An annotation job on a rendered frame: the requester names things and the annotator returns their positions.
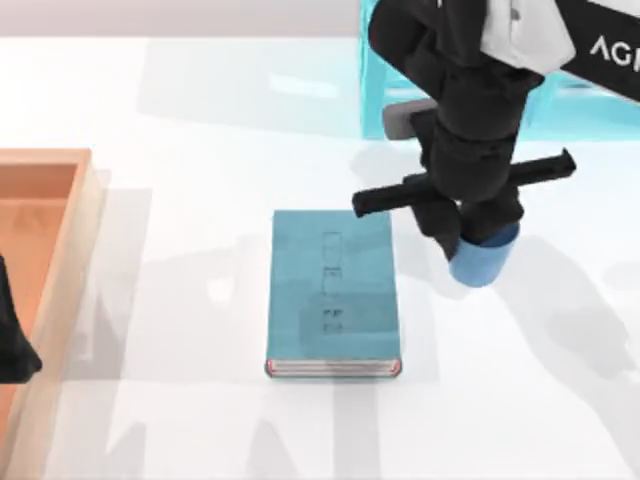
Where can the blue cup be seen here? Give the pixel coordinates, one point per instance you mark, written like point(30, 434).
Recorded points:
point(477, 262)

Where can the pale grey rounded box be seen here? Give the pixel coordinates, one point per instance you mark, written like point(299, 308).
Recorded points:
point(400, 120)

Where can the light blue rack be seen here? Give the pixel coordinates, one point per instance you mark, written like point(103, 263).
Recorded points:
point(380, 95)

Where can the teal book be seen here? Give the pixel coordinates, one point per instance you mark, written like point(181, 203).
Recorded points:
point(332, 295)

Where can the shallow salmon-coloured box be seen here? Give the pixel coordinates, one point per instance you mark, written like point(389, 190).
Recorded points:
point(35, 240)

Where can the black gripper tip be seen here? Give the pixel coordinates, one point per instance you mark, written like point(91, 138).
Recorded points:
point(12, 345)

